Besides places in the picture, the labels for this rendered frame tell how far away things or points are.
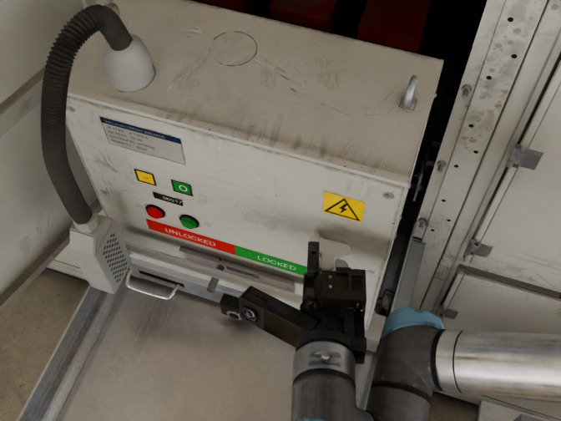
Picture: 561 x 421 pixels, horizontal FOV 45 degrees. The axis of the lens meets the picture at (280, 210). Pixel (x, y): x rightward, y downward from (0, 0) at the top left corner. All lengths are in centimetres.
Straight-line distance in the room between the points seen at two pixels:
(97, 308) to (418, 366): 73
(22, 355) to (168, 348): 109
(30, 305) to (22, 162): 118
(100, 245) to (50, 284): 134
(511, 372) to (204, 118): 48
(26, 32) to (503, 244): 92
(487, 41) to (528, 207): 35
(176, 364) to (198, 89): 58
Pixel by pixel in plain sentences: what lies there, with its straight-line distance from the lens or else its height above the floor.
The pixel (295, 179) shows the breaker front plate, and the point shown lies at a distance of 89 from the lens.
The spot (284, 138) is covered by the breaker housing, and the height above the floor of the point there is 139.
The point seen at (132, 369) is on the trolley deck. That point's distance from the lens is 133.
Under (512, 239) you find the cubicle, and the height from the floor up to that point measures 98.
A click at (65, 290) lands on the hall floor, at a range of 241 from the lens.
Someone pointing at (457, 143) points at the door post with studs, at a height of 118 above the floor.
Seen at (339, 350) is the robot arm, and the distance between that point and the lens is 82.
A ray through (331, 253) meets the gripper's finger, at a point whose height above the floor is 125.
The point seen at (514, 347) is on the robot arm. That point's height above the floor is 135.
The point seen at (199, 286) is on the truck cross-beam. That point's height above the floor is 91.
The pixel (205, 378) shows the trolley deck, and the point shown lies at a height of 85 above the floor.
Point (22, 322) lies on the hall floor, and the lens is 240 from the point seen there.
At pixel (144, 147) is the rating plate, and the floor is 132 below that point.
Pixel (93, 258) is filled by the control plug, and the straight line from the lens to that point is 110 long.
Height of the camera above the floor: 207
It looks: 58 degrees down
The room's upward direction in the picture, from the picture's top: 1 degrees counter-clockwise
